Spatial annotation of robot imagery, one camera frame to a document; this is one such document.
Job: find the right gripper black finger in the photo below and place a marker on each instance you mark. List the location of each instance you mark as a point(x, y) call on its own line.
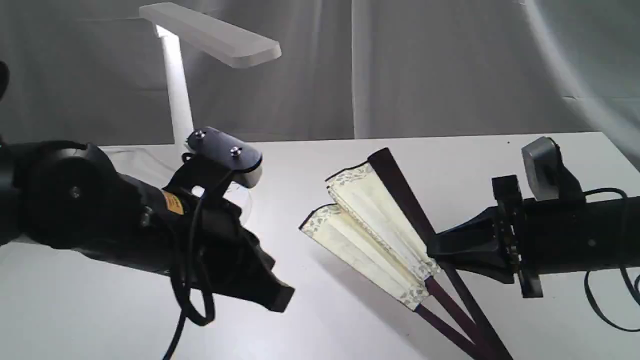
point(472, 242)

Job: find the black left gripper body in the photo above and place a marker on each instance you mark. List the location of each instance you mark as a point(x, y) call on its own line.
point(224, 252)

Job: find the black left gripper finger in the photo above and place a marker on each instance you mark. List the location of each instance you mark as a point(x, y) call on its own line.
point(265, 289)

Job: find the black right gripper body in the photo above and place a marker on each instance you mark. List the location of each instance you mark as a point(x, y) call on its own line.
point(512, 223)

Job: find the cream folding paper fan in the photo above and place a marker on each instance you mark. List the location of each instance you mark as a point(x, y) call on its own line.
point(376, 225)

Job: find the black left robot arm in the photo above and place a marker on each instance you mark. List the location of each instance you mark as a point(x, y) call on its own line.
point(68, 195)

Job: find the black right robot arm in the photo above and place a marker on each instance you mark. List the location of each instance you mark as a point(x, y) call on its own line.
point(564, 237)

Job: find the white desk lamp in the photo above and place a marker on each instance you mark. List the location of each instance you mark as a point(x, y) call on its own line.
point(234, 46)

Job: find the grey backdrop curtain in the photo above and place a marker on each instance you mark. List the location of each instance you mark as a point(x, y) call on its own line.
point(92, 70)

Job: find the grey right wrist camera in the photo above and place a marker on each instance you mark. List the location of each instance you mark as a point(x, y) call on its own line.
point(547, 176)

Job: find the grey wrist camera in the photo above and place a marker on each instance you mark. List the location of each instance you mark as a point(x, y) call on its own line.
point(547, 176)
point(244, 160)

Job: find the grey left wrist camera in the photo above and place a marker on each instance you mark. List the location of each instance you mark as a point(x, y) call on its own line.
point(244, 160)

